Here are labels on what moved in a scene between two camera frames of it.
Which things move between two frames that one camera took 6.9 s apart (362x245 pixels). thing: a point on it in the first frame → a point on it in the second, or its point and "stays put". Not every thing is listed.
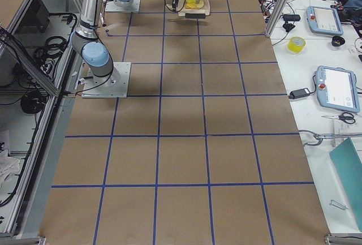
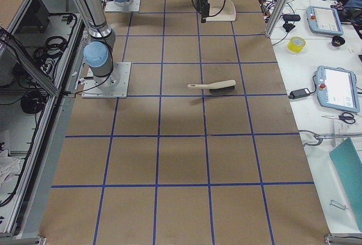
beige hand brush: [193, 13] → [228, 85]
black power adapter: [298, 93] stays put
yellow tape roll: [296, 43] stays put
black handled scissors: [347, 116] stays put
